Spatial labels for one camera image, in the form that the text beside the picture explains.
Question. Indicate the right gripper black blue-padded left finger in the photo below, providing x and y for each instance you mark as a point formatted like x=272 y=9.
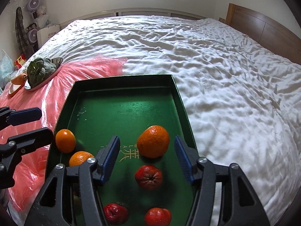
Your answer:
x=54 y=204

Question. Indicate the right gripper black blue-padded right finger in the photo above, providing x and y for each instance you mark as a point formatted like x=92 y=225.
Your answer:
x=239 y=205

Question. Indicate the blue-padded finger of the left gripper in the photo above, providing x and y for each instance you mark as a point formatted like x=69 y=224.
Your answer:
x=13 y=117

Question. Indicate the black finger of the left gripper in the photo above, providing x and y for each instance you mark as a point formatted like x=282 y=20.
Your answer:
x=30 y=141

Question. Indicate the small orange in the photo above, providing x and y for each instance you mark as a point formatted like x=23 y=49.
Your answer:
x=65 y=141

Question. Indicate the mandarin orange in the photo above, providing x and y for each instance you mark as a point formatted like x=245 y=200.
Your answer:
x=79 y=157

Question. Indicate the red apple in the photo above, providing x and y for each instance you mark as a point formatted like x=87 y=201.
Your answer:
x=116 y=214
x=158 y=217

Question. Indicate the red apple back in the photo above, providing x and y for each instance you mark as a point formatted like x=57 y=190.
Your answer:
x=158 y=217

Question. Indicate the ribbed red tomato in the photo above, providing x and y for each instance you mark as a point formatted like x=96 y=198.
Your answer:
x=149 y=177

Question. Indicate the large mandarin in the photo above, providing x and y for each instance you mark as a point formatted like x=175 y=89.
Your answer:
x=153 y=142

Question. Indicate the pink plastic sheet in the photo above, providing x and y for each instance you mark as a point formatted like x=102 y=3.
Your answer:
x=29 y=173

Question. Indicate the orange-rimmed oval dish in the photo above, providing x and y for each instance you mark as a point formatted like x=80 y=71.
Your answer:
x=14 y=89

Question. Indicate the orange carrot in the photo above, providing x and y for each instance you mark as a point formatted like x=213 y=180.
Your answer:
x=19 y=79

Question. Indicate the translucent blue plastic bag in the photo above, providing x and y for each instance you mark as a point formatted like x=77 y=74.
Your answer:
x=7 y=69

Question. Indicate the red yellow snack box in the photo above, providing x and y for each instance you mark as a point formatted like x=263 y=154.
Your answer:
x=19 y=62

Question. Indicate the dark green leafy vegetable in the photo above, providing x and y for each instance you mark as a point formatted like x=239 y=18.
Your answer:
x=40 y=69

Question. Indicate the plaid scarf on rack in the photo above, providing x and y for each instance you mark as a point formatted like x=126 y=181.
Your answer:
x=24 y=46

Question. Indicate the black-rimmed white plate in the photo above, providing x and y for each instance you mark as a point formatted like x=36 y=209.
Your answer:
x=28 y=87

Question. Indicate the lower purple fan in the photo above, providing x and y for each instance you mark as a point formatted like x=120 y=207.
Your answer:
x=32 y=36

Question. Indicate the purple fan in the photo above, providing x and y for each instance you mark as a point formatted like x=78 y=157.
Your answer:
x=32 y=5
x=32 y=36

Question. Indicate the white cardboard box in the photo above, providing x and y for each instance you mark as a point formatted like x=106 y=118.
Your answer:
x=43 y=35

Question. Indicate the green shallow tray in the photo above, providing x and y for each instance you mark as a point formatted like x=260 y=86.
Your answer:
x=125 y=106

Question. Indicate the white bed quilt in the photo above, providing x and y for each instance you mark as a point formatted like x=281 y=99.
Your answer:
x=243 y=101

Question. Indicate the upper purple fan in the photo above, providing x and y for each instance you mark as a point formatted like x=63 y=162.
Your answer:
x=32 y=5

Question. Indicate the wooden headboard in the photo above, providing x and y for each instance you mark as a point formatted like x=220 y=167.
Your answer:
x=267 y=32

